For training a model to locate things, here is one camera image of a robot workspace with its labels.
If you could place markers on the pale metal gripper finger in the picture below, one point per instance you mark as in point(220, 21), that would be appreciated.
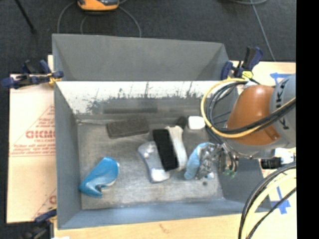
point(209, 152)
point(207, 169)

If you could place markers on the small white block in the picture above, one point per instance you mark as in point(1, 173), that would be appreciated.
point(196, 122)

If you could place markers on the white brush with black bristles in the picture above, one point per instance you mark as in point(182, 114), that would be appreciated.
point(165, 148)

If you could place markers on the grey metal bin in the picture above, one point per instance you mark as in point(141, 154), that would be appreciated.
point(129, 193)

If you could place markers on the dark grey flat sponge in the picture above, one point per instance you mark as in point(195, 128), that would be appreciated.
point(127, 128)

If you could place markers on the blue spray bottle head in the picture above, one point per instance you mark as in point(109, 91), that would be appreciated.
point(102, 174)

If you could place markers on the cardboard board with red print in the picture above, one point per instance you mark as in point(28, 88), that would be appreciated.
point(30, 170)

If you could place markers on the black cylinder on white bracket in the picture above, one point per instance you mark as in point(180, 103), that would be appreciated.
point(271, 162)

